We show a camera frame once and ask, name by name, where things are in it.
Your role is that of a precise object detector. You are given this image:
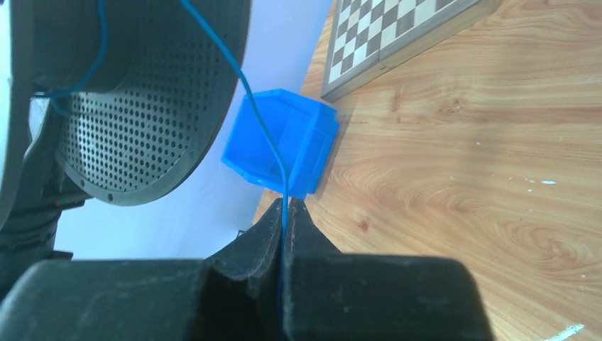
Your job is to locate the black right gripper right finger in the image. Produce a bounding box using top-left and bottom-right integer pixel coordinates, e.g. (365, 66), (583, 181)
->
(283, 199), (493, 340)

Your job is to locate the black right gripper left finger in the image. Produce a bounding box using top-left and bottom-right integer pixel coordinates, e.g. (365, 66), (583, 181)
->
(1, 199), (283, 340)

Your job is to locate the black perforated cable spool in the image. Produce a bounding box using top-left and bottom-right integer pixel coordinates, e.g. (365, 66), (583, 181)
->
(1, 1), (251, 230)

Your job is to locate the thin blue cable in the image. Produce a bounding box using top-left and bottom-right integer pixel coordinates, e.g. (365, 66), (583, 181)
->
(33, 0), (290, 341)

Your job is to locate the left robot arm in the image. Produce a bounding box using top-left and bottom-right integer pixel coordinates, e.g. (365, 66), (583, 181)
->
(1, 108), (91, 298)

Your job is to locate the blue plastic bin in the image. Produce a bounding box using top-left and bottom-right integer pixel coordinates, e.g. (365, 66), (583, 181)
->
(221, 89), (339, 199)

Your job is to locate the wooden chessboard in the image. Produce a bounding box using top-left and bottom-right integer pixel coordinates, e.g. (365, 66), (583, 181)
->
(321, 0), (499, 102)

